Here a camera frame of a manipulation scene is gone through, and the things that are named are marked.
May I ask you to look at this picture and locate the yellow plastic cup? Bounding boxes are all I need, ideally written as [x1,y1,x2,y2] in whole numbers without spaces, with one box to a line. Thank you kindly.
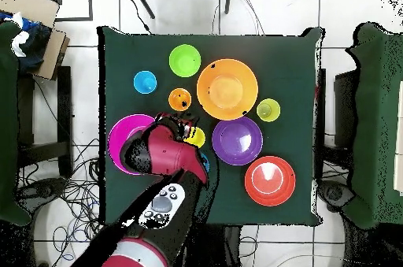
[183,126,206,149]

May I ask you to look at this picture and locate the black wooden stool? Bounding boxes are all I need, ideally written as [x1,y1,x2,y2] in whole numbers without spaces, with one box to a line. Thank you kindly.
[17,65,73,180]

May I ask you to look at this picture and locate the red plastic bowl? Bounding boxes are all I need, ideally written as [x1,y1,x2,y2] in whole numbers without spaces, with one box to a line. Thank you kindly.
[244,155,297,207]

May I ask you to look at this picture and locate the purple plastic bowl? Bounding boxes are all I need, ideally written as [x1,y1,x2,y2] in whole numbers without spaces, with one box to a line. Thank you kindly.
[211,116,264,167]

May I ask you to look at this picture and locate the large pink plastic bowl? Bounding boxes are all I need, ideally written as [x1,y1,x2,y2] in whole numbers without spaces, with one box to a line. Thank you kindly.
[107,113,157,176]

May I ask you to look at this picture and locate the dark green table cloth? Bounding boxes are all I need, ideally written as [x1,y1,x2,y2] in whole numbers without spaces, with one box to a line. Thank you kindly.
[97,25,325,227]

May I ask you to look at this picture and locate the black cable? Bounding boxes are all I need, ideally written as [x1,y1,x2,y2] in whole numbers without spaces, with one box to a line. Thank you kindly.
[124,0,153,34]

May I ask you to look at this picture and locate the black metal frame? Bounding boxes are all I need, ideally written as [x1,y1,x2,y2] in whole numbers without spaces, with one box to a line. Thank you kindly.
[46,0,94,23]

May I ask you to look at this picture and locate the blue plastic cup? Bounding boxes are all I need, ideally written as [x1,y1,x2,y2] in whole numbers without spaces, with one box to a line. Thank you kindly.
[132,70,158,95]

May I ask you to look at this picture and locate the large orange plastic bowl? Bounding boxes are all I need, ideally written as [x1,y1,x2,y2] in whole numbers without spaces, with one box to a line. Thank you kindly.
[196,57,260,121]

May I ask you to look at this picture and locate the small green plastic bowl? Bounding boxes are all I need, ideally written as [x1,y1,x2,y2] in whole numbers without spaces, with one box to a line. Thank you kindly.
[168,43,202,78]

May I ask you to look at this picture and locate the blue and white clothes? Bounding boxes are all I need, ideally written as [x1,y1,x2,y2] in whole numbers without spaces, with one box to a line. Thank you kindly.
[0,11,54,74]

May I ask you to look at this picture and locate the pale yellow-green plastic cup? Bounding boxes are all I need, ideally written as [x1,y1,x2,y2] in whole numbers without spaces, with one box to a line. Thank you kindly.
[255,98,282,123]

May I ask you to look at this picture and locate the orange plastic cup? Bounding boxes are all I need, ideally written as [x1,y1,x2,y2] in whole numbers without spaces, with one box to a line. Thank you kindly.
[167,87,193,113]

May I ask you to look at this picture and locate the green cloth covered table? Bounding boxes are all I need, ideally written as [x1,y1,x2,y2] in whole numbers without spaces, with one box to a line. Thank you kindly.
[0,20,32,227]
[344,22,403,230]

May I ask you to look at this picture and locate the small blue plastic bowl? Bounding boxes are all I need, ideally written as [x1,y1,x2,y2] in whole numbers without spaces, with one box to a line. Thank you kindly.
[199,151,211,173]

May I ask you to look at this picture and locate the tangle of floor cables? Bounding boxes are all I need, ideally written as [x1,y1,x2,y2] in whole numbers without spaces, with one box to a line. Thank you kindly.
[15,137,105,267]

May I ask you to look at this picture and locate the brown cardboard box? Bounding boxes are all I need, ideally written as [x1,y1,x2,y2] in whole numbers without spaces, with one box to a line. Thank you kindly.
[0,0,71,81]

